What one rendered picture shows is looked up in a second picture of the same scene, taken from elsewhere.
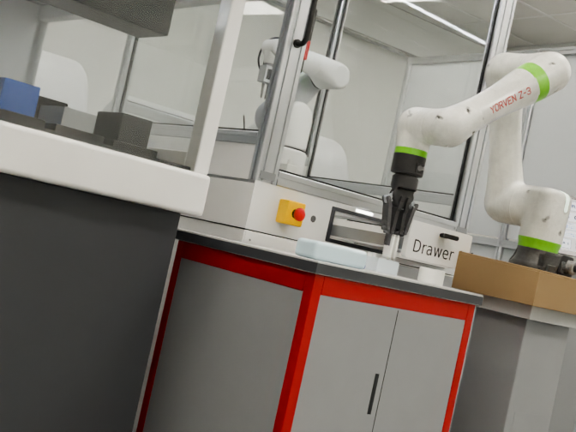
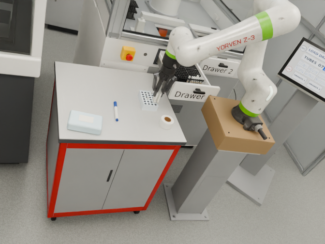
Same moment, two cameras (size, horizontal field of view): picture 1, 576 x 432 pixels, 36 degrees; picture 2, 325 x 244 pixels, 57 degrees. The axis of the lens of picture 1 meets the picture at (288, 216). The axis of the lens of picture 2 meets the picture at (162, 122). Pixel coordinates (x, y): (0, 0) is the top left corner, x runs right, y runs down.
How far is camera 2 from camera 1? 1.64 m
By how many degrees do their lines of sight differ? 41
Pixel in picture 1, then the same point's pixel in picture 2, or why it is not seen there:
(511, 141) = (256, 46)
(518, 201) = (247, 81)
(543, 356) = (228, 159)
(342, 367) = (87, 169)
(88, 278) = not seen: outside the picture
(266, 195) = (113, 44)
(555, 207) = (261, 97)
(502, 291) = (212, 130)
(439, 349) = (155, 160)
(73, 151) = not seen: outside the picture
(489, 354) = (206, 146)
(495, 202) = (240, 74)
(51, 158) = not seen: outside the picture
